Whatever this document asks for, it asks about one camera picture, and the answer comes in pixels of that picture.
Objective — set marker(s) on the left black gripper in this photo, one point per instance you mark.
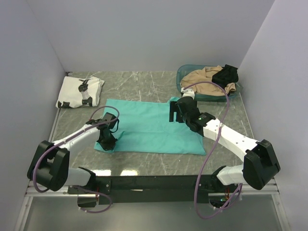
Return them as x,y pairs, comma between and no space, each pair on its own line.
110,145

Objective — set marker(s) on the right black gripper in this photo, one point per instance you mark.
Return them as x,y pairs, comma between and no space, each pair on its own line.
173,109

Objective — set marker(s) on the teal t shirt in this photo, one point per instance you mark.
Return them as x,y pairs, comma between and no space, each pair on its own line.
145,127

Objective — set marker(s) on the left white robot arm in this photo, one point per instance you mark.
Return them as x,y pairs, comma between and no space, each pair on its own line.
49,169

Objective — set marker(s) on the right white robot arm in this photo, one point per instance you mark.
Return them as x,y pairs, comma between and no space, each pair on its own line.
260,163

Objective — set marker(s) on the teal plastic basket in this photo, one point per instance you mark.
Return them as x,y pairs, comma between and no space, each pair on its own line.
185,69

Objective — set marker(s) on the beige t shirt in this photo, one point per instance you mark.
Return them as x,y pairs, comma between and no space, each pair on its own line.
202,80

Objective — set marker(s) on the folded white t shirt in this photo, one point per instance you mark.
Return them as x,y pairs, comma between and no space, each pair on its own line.
77,92

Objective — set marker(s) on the black t shirt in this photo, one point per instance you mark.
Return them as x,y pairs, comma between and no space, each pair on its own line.
227,75

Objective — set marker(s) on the black base beam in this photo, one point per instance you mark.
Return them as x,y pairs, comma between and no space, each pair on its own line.
146,189

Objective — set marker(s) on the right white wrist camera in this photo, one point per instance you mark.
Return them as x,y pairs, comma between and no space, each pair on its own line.
187,93

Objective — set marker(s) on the aluminium rail frame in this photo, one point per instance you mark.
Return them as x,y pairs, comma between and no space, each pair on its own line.
255,211

